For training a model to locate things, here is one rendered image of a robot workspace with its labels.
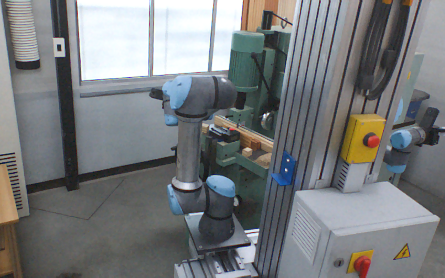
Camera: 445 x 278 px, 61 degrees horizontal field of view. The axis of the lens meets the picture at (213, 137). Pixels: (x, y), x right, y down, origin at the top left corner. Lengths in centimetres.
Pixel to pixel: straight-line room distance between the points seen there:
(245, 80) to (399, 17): 113
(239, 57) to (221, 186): 85
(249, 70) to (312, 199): 111
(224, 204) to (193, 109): 41
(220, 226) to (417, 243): 70
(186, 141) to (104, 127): 205
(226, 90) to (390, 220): 63
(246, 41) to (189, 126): 85
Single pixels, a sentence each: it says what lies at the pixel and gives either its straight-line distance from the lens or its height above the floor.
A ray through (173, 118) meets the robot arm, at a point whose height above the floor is 119.
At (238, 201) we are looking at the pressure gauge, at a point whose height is 67.
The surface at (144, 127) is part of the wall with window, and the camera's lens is 347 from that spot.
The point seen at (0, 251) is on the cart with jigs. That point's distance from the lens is 263.
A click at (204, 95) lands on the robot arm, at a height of 141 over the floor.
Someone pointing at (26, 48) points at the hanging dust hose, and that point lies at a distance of 283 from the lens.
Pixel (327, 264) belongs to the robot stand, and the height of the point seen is 113.
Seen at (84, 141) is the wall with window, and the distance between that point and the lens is 333.
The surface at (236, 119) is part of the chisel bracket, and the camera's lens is 217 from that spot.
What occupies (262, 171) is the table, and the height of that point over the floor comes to 88.
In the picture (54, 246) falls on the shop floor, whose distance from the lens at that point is 286.
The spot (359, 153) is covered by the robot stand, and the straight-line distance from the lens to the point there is 112.
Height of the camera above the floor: 179
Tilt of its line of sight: 24 degrees down
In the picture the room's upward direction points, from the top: 5 degrees clockwise
